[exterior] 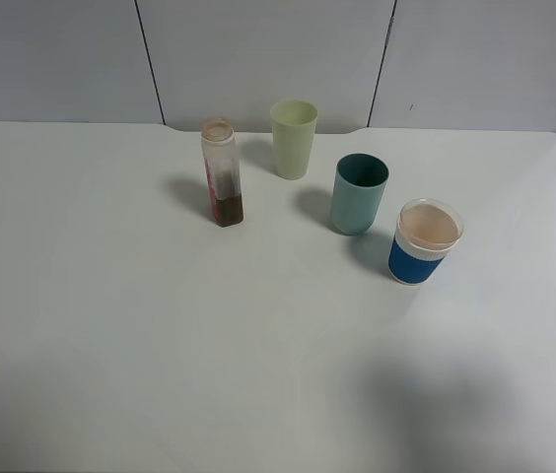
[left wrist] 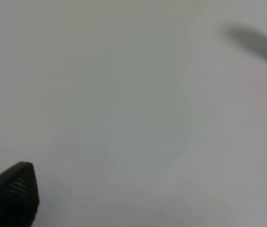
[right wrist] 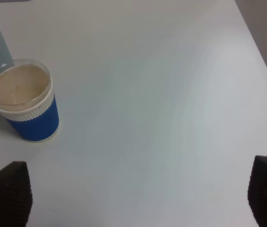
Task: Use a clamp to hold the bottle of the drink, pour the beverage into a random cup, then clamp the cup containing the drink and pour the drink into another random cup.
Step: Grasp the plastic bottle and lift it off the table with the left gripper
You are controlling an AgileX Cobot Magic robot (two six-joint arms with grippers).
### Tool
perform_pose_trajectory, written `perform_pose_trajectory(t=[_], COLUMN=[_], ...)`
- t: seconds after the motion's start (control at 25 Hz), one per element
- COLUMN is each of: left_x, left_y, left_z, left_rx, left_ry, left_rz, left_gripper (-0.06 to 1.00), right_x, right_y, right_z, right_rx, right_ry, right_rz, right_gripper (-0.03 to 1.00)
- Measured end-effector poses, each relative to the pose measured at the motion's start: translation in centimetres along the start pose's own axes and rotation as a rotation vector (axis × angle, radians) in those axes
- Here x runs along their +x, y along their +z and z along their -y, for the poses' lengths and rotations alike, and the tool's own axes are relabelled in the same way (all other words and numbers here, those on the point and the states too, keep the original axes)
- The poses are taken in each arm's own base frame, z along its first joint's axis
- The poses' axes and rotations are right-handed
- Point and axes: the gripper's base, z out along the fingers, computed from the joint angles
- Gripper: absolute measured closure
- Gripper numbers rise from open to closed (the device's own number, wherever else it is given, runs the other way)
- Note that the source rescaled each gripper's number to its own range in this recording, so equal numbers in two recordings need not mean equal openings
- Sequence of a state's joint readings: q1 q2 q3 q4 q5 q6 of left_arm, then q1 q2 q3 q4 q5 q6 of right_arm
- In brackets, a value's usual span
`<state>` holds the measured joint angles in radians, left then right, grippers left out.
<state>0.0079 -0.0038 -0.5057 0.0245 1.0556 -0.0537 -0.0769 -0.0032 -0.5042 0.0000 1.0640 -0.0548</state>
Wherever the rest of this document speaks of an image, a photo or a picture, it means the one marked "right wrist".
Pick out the blue white sleeved cup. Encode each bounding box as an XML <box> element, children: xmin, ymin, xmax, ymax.
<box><xmin>0</xmin><ymin>59</ymin><xmax>59</xmax><ymax>142</ymax></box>

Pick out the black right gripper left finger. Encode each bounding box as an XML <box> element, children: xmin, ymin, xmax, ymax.
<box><xmin>0</xmin><ymin>161</ymin><xmax>33</xmax><ymax>227</ymax></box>

